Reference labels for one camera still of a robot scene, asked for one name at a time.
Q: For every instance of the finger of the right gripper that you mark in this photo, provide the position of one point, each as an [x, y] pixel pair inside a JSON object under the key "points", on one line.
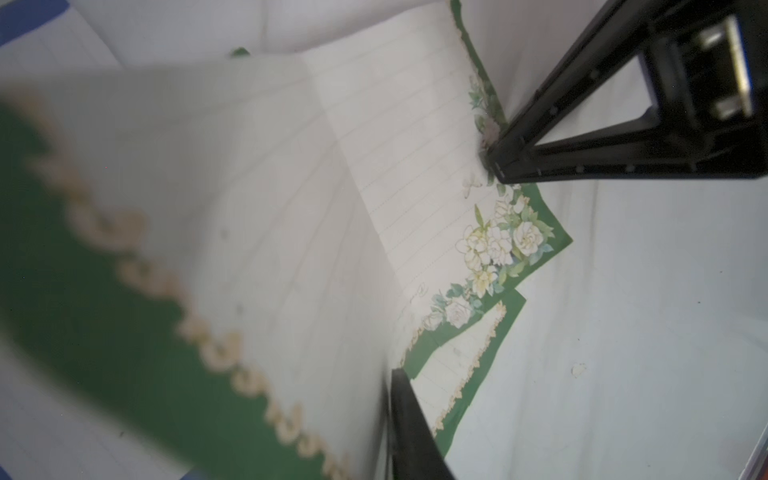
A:
{"points": [[705, 66]]}

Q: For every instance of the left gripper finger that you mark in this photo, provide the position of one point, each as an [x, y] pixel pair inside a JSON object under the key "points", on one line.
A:
{"points": [[413, 451]]}

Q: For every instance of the green floral letter paper top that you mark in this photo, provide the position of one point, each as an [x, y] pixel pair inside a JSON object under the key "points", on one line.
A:
{"points": [[210, 269]]}

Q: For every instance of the green floral letter paper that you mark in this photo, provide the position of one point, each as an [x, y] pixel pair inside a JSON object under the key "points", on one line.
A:
{"points": [[210, 269], [447, 365]]}

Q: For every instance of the green floral letter paper lower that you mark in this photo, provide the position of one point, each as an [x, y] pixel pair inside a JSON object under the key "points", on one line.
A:
{"points": [[447, 365]]}

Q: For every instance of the blue floral letter paper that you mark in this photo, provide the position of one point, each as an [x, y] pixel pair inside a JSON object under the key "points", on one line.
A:
{"points": [[47, 37]]}

